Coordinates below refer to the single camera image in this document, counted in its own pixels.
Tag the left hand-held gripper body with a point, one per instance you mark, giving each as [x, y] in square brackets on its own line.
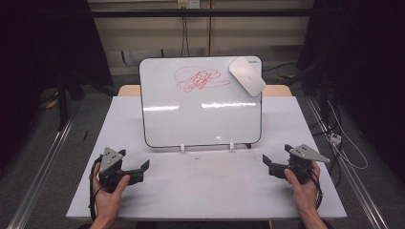
[110, 159]

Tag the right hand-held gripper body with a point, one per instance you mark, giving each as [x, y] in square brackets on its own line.
[302, 152]

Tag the white whiteboard with black frame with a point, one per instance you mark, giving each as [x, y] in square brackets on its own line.
[197, 120]

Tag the white whiteboard eraser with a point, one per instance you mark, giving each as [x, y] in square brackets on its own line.
[246, 76]

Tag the person's right hand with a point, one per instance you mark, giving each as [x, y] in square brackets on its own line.
[305, 197]

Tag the person's left hand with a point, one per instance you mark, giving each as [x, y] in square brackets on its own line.
[106, 203]

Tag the black marker pen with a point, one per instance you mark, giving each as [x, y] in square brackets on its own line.
[85, 135]

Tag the white power strip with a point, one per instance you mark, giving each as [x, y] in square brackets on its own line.
[335, 138]

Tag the white whiteboard stand clip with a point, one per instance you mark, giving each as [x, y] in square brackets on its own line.
[182, 147]
[231, 146]

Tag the white table cover board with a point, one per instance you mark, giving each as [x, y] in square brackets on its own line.
[203, 184]

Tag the wooden table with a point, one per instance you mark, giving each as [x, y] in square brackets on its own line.
[129, 90]

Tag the black metal stand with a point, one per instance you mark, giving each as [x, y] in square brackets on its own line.
[62, 105]

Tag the dark curtain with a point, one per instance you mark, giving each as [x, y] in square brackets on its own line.
[366, 63]
[41, 57]

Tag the black horizontal metal bar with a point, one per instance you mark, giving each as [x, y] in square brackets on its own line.
[197, 12]

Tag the aluminium floor rail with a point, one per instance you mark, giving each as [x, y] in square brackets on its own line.
[41, 171]
[353, 178]

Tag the white wall socket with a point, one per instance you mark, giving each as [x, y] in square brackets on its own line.
[188, 3]

